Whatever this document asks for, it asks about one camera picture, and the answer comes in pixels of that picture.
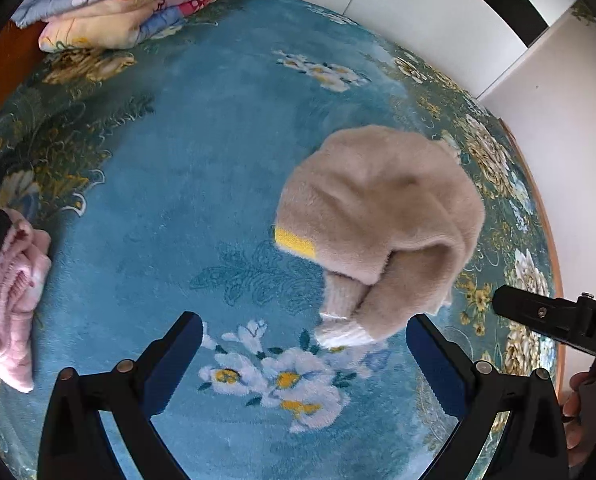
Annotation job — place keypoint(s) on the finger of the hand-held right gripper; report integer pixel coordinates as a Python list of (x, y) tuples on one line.
[(533, 312)]

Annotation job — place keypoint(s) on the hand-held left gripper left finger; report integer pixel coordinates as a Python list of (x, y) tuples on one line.
[(175, 365)]

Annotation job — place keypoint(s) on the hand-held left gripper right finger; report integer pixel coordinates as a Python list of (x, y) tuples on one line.
[(433, 365)]

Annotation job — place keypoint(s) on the beige fuzzy sweater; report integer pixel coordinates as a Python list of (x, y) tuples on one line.
[(378, 210)]

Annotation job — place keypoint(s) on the person's right hand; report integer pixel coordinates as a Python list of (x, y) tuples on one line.
[(570, 410)]

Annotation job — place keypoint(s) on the pink folded garment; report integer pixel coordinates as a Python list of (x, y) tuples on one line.
[(13, 300)]

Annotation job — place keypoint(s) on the blue floral blanket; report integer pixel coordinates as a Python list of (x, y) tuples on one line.
[(178, 185)]

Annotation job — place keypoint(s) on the white glossy wardrobe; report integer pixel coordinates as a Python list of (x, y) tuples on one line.
[(428, 25)]

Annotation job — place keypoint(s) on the wooden headboard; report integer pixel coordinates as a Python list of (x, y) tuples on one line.
[(3, 75)]

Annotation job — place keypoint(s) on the cream floral folded quilt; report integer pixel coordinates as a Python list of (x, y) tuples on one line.
[(108, 25)]

